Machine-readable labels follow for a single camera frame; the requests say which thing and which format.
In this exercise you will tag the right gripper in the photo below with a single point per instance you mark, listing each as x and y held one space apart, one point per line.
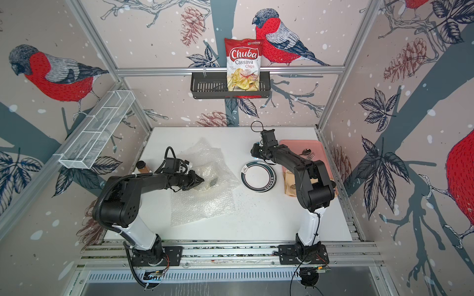
253 150

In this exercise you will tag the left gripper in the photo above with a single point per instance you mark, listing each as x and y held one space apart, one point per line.
192 176

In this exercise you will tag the clear bubble wrap sheet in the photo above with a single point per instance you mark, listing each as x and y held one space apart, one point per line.
214 196

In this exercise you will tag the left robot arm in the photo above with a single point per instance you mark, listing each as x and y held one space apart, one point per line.
117 209

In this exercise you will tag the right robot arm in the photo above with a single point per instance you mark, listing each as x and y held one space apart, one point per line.
314 191

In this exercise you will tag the white plate dark rim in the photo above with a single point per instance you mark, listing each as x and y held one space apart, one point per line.
258 176

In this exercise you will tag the shaker jar black lid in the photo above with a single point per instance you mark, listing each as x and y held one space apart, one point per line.
142 167

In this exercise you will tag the black spoon on tray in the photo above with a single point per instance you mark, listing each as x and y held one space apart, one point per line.
306 152

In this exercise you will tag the pink tray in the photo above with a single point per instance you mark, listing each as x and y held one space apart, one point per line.
316 147

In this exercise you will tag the Chuba cassava chips bag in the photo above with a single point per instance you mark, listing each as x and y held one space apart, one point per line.
243 60

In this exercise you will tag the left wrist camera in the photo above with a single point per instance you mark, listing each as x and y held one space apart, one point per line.
175 165

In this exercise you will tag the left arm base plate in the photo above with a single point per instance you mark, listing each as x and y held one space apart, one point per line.
165 256

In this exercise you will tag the black wire basket shelf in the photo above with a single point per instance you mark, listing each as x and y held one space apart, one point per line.
214 86

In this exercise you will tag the white mesh wall shelf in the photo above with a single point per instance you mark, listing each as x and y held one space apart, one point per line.
87 146

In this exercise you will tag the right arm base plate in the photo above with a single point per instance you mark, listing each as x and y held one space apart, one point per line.
296 254

